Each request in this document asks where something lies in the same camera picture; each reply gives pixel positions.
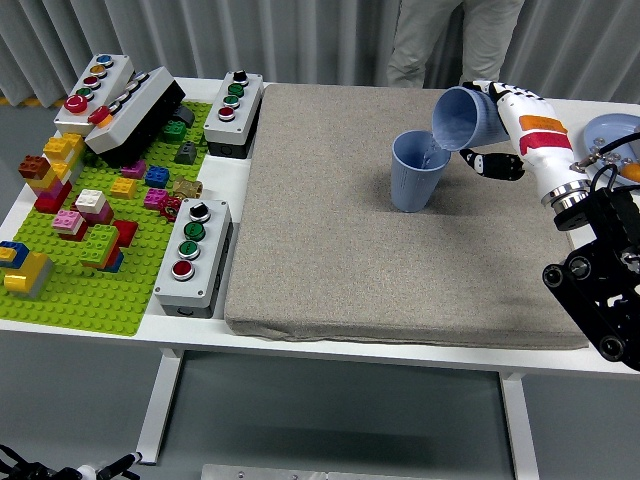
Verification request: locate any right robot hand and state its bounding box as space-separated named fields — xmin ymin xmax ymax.
xmin=458 ymin=78 xmax=585 ymax=195

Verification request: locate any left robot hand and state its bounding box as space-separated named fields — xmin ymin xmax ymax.
xmin=54 ymin=451 xmax=144 ymax=480

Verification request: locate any blue ribbed plastic cup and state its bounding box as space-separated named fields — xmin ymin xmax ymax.
xmin=390 ymin=129 xmax=452 ymax=214
xmin=431 ymin=86 xmax=509 ymax=152

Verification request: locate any blue plate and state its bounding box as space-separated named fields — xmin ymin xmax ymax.
xmin=582 ymin=113 xmax=640 ymax=189

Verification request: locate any white table leg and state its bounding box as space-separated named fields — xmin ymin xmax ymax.
xmin=499 ymin=372 xmax=541 ymax=480
xmin=133 ymin=347 xmax=184 ymax=466

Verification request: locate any person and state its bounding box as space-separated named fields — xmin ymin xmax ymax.
xmin=386 ymin=0 xmax=525 ymax=90

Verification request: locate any green studded baseplate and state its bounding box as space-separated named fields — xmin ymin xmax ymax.
xmin=0 ymin=101 xmax=214 ymax=339

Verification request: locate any yellow toy brick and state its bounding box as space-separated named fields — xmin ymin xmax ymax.
xmin=42 ymin=132 xmax=86 ymax=162
xmin=2 ymin=251 xmax=50 ymax=294
xmin=109 ymin=177 xmax=138 ymax=200
xmin=27 ymin=162 xmax=71 ymax=194

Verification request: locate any grey-brown fabric mat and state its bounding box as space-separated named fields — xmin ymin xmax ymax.
xmin=223 ymin=82 xmax=599 ymax=350

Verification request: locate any grey four-button control box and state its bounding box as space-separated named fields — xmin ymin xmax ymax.
xmin=153 ymin=198 xmax=234 ymax=319
xmin=203 ymin=70 xmax=265 ymax=160

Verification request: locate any green toy brick stack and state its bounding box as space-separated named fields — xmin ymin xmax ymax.
xmin=78 ymin=223 xmax=121 ymax=269

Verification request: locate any red toy brick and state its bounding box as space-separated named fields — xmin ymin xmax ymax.
xmin=113 ymin=219 xmax=140 ymax=249
xmin=33 ymin=182 xmax=74 ymax=215

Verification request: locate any blue toy brick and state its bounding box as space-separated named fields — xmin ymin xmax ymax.
xmin=144 ymin=165 xmax=171 ymax=190
xmin=0 ymin=240 xmax=30 ymax=269

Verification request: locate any dark pink toy brick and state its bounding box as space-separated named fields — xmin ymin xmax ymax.
xmin=79 ymin=202 xmax=115 ymax=226

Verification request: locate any light pink toy brick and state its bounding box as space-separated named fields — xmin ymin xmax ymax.
xmin=52 ymin=209 xmax=85 ymax=234

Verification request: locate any white toy brick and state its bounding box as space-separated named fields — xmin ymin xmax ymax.
xmin=74 ymin=188 xmax=109 ymax=214

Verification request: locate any brass valve with red handwheel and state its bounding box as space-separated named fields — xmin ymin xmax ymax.
xmin=159 ymin=176 xmax=205 ymax=220

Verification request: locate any brown toy brick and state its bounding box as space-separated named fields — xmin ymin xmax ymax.
xmin=18 ymin=154 xmax=51 ymax=180

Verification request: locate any grey pleated curtain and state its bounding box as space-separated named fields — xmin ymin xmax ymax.
xmin=0 ymin=0 xmax=640 ymax=106

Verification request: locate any dark grey slope brick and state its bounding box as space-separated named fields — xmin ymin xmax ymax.
xmin=173 ymin=141 xmax=199 ymax=165

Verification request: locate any tilted grey black-based button box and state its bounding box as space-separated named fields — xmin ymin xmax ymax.
xmin=83 ymin=66 xmax=187 ymax=169

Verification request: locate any black curved toy piece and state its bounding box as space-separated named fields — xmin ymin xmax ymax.
xmin=169 ymin=106 xmax=196 ymax=129

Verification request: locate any grey five-button control box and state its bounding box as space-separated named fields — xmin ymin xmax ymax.
xmin=53 ymin=53 xmax=136 ymax=137

